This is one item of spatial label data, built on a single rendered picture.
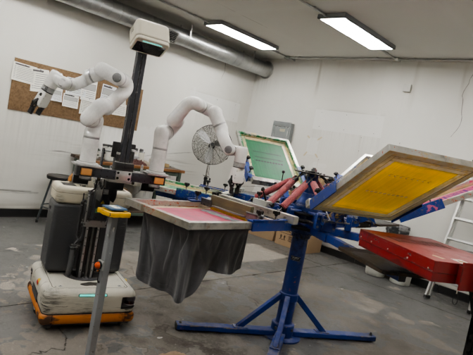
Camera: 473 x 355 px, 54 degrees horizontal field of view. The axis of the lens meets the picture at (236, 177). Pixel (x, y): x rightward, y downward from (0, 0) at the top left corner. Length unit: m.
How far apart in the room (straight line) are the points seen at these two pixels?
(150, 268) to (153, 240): 0.17
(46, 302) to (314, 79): 5.76
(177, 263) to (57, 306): 1.01
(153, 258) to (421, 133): 4.84
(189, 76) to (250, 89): 1.45
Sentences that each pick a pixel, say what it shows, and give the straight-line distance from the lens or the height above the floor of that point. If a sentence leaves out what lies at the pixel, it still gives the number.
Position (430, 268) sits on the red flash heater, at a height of 1.07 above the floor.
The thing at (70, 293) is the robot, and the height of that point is 0.26.
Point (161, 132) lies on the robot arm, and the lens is 2.97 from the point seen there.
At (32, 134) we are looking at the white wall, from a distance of 6.29.
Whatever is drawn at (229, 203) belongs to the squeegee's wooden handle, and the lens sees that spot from 2.94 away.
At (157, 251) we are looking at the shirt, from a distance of 2.69.
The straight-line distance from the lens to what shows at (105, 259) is 2.59.
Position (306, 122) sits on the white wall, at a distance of 7.72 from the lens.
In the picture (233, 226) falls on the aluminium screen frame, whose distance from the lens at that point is 2.57.
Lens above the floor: 1.43
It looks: 4 degrees down
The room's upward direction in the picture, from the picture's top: 11 degrees clockwise
